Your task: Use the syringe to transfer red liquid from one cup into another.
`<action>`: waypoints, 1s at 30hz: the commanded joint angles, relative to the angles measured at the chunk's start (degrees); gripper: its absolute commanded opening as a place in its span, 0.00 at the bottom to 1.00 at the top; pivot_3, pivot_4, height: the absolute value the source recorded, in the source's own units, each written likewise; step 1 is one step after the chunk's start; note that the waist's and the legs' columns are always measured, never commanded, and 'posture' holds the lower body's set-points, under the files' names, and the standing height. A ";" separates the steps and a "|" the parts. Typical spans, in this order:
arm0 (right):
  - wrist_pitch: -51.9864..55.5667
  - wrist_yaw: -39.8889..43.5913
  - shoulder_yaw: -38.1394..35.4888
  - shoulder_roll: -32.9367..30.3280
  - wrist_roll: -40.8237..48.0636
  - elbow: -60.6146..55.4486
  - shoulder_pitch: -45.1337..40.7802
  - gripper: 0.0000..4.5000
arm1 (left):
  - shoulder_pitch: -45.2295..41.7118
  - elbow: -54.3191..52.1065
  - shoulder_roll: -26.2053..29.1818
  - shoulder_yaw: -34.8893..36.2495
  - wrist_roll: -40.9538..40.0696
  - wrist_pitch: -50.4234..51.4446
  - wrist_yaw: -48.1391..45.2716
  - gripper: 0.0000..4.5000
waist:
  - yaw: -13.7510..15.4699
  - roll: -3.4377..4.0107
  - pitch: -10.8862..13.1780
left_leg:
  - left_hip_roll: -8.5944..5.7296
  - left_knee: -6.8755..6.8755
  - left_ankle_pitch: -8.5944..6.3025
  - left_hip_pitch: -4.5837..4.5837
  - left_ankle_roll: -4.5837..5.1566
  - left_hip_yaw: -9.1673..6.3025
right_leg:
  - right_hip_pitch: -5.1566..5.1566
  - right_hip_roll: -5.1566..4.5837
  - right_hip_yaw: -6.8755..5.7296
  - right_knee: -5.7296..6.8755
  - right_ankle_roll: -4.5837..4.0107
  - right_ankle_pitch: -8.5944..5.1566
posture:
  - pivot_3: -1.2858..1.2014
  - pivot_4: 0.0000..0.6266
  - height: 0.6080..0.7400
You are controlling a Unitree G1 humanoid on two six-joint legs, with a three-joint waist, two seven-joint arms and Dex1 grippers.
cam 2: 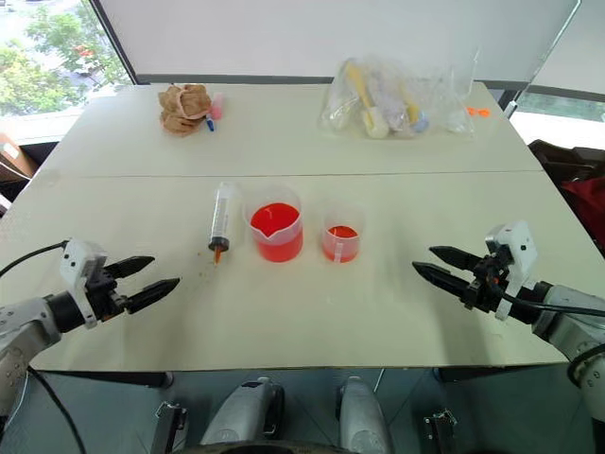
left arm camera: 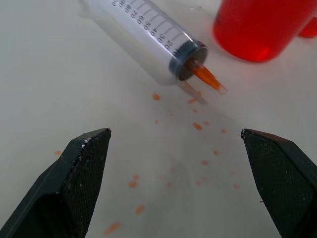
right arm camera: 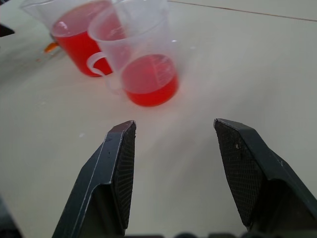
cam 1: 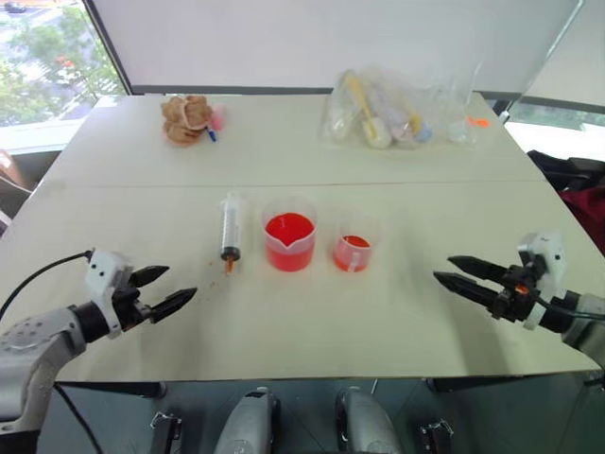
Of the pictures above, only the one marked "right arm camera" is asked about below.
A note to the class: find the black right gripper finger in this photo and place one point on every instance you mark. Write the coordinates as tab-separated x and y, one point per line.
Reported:
6	30
99	183
257	178

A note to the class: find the small clear measuring cup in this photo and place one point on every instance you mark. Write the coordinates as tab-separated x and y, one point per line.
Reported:
146	64

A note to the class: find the small orange object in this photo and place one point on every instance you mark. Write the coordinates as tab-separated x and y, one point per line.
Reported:
50	47

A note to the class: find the large clear measuring cup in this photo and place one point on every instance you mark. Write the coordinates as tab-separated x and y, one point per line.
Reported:
79	44

